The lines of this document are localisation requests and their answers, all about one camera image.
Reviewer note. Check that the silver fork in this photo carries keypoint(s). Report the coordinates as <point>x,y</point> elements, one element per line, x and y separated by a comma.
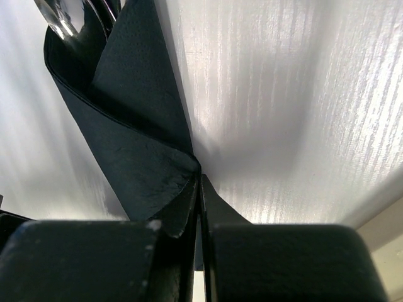
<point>108,11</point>

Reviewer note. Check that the black paper napkin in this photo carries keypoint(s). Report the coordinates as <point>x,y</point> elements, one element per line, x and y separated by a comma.
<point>130,112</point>

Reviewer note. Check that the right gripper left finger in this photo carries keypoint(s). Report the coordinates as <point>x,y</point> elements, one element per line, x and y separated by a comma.
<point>62,260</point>

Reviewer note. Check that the wooden handled spoon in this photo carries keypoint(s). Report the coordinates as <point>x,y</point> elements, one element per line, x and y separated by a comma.
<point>65,18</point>

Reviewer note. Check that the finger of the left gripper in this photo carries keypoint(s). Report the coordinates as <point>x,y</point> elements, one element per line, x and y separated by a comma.
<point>11,226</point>

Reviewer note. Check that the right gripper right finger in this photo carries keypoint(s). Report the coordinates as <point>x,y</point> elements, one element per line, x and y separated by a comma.
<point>286,262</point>

